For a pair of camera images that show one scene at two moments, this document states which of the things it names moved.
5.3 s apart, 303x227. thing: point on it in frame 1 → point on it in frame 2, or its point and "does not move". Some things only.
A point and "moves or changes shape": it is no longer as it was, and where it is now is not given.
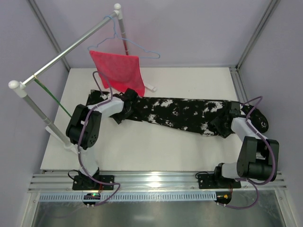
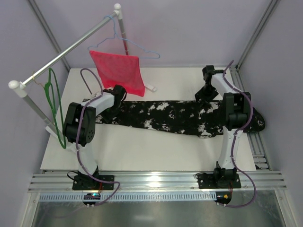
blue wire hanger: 90,48 does not move
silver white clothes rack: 21,88 does not move
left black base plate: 82,182 does not move
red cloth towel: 119,71 does not move
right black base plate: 207,181 does not move
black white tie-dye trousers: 191,117 moves or changes shape
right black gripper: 222,123 → 204,93
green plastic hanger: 52,95 → 49,88
